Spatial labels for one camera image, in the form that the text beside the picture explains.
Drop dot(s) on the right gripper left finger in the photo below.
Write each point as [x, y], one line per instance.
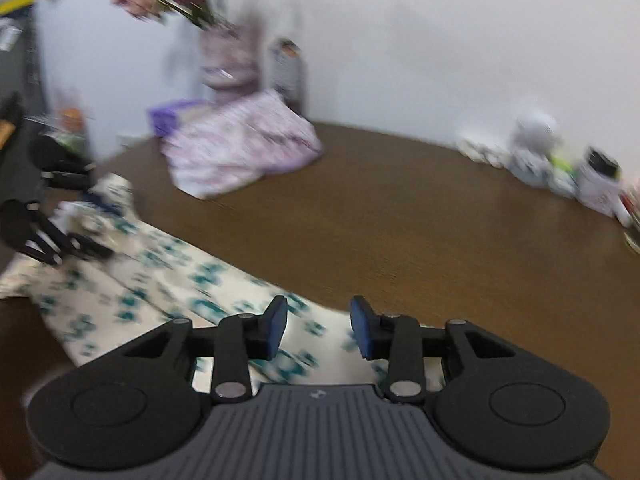
[243, 338]

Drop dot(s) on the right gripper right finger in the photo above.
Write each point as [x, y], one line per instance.
[396, 340]

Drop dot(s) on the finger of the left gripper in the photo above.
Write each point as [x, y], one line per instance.
[61, 168]
[28, 231]

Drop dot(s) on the cream green floral dress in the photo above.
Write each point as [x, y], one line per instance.
[92, 308]

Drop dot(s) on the grey metal shelf unit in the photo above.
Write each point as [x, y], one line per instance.
[20, 59]

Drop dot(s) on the purple tissue pack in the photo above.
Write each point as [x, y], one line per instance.
[167, 118]

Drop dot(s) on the pink floral garment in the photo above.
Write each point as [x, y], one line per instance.
[238, 144]

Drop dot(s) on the pink purple vase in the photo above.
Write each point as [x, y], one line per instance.
[229, 64]

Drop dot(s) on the white power strip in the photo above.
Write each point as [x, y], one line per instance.
[484, 150]

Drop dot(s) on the green white small boxes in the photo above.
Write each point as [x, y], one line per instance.
[561, 178]

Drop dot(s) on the white astronaut figurine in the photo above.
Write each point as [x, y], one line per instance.
[531, 146]

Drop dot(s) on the plastic drink bottle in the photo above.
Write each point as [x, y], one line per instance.
[287, 72]

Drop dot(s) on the white tin box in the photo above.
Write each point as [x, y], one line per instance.
[597, 192]

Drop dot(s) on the glass cup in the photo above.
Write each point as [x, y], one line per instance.
[632, 233]

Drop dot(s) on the black charger block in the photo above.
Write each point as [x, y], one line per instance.
[602, 164]

